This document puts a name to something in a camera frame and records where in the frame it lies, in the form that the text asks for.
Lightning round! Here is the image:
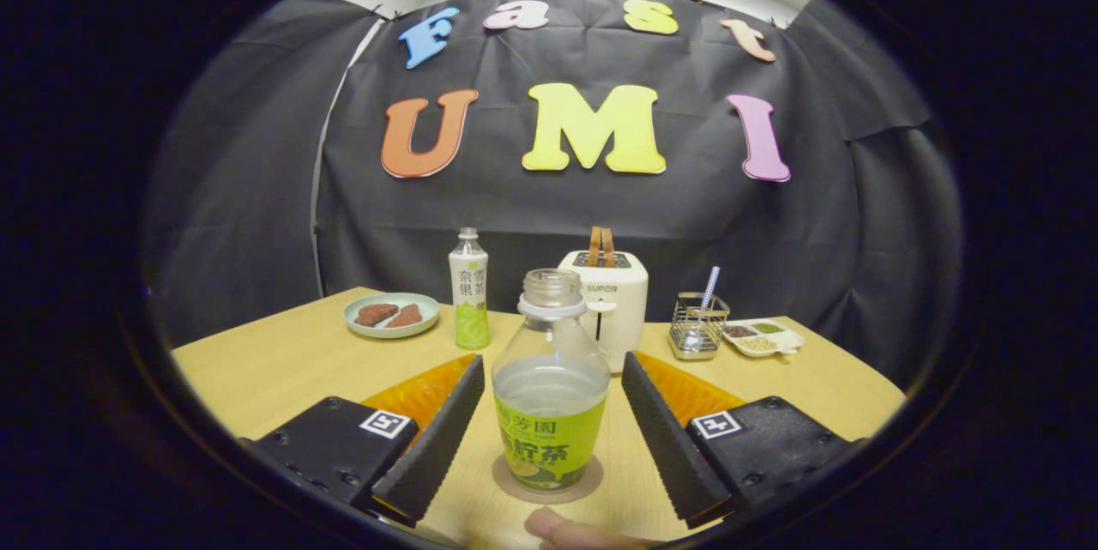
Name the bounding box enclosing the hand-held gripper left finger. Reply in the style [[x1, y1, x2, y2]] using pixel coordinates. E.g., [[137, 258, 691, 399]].
[[244, 353, 486, 527]]

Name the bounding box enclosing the metal wire holder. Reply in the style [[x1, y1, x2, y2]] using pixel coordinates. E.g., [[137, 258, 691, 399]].
[[668, 292, 731, 362]]

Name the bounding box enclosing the pale green plate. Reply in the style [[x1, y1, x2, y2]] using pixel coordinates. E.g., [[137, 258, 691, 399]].
[[343, 292, 441, 340]]

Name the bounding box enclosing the green label juice bottle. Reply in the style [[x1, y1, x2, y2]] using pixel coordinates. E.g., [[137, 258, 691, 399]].
[[492, 269, 612, 492]]

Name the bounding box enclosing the wooden table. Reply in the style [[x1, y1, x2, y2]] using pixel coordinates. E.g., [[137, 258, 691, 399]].
[[170, 287, 908, 550]]

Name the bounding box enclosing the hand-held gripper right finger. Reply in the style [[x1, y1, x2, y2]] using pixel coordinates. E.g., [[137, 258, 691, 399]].
[[620, 350, 859, 531]]

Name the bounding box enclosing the brown toast slice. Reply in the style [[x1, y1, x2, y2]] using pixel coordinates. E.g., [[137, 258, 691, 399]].
[[587, 227, 617, 268]]

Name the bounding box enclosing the white divided dish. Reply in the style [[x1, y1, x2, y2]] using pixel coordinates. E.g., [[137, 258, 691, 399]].
[[721, 317, 805, 359]]

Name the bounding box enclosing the tall slim green drink bottle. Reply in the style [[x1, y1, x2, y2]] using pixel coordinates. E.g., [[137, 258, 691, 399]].
[[449, 227, 492, 351]]

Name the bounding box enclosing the white toaster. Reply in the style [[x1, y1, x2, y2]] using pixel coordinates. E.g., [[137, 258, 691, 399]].
[[558, 250, 649, 374]]

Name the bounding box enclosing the round brown coaster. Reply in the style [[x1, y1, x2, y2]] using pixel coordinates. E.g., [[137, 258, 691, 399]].
[[492, 454, 604, 505]]

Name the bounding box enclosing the black backdrop cloth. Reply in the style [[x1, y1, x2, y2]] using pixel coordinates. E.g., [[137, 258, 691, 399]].
[[142, 0, 963, 388]]

